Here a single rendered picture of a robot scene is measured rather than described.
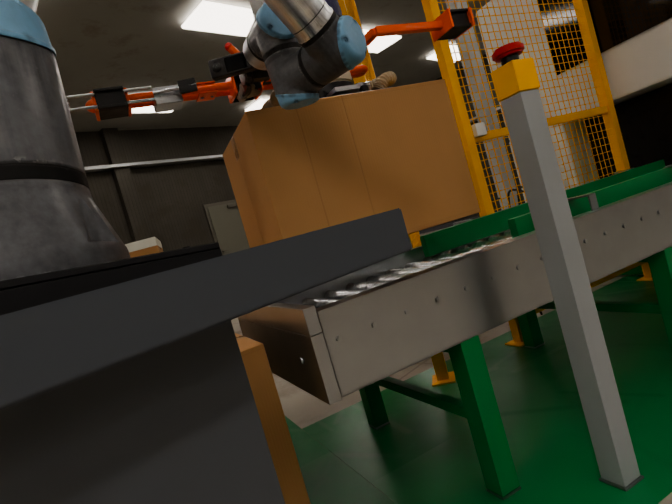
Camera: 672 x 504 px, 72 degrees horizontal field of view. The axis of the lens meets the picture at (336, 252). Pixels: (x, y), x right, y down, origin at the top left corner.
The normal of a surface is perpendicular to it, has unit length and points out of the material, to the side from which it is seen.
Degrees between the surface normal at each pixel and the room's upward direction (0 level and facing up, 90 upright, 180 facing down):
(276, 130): 90
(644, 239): 90
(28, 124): 89
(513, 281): 90
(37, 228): 69
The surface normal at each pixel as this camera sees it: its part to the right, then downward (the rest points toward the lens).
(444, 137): 0.36, -0.07
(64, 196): 0.75, -0.57
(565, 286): -0.87, 0.27
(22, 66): 0.88, -0.25
